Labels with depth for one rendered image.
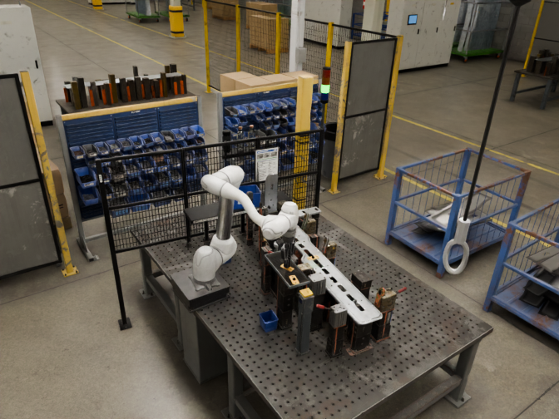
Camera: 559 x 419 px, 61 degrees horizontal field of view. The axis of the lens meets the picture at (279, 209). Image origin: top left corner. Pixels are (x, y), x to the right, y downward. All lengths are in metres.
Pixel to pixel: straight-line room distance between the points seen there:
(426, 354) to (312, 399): 0.82
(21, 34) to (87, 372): 6.47
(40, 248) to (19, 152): 0.99
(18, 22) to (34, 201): 4.97
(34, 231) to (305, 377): 3.03
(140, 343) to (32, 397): 0.85
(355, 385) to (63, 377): 2.27
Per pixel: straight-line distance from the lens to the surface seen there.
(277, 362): 3.02
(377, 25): 10.70
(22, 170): 4.68
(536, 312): 4.85
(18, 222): 4.88
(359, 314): 2.94
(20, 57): 9.37
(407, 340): 3.29
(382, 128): 6.88
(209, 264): 3.28
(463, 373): 3.81
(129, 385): 3.96
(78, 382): 4.08
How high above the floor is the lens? 2.89
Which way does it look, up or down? 28 degrees down
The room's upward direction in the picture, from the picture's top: 2 degrees clockwise
